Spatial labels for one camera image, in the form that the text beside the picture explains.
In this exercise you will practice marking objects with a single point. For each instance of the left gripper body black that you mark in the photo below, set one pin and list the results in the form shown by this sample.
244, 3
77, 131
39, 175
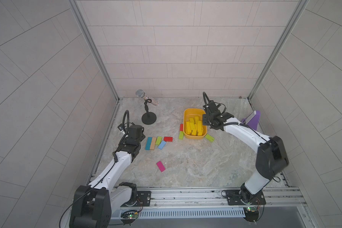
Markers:
141, 136

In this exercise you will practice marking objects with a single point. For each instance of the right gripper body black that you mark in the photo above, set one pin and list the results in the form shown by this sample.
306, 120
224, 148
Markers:
207, 119

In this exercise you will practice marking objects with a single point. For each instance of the yellow long diagonal block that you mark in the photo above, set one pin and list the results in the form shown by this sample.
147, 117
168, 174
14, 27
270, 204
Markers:
199, 128

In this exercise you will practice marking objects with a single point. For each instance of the yellow block of pair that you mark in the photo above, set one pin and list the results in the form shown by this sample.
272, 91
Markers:
193, 128

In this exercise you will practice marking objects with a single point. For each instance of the yellow plastic bin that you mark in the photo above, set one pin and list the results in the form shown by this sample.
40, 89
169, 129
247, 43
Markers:
193, 115

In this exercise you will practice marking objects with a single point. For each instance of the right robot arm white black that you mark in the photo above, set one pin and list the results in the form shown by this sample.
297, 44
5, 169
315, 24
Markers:
271, 155

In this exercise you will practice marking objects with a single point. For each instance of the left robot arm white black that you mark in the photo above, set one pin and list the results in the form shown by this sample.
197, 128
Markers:
94, 204

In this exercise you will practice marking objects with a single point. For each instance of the teal block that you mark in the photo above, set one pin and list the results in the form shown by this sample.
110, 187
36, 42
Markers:
148, 143

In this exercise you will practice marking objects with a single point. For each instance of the green block right of bin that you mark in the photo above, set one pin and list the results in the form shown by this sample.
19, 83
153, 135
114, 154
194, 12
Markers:
210, 138

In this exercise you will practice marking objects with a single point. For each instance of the tan wooden block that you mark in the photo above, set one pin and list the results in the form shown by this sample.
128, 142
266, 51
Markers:
153, 143

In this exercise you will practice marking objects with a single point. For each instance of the green block in cluster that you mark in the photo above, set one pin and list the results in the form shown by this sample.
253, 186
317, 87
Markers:
158, 140

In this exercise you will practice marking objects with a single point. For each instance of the blue block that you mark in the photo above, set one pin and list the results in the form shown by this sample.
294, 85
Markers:
162, 145

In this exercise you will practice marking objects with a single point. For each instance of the microphone on black stand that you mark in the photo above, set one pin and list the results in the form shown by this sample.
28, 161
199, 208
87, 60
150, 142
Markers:
149, 117

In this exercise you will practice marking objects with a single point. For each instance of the magenta block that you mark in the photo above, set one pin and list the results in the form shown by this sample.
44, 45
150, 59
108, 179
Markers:
160, 166

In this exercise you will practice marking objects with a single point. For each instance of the green block beside bin left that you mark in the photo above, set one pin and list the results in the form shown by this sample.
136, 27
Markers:
181, 135

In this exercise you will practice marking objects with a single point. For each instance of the red block in cluster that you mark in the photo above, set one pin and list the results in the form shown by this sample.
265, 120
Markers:
168, 139

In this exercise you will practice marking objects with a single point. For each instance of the purple phone stand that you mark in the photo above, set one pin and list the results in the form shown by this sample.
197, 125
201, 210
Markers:
252, 120

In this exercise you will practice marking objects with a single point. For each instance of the left circuit board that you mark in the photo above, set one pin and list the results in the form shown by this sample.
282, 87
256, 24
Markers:
129, 216

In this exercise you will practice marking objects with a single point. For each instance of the circuit board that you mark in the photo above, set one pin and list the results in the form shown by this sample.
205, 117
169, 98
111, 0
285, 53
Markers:
251, 214
129, 216

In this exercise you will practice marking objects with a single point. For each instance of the right circuit board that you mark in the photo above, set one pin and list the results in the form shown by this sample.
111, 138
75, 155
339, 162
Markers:
251, 214

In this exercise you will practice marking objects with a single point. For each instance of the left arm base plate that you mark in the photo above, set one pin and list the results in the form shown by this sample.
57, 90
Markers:
143, 199

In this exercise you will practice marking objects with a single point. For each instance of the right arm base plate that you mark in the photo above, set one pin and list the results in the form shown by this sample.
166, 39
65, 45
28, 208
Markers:
243, 197

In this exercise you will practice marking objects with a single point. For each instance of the aluminium rail frame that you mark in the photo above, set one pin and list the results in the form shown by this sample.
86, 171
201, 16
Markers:
172, 198

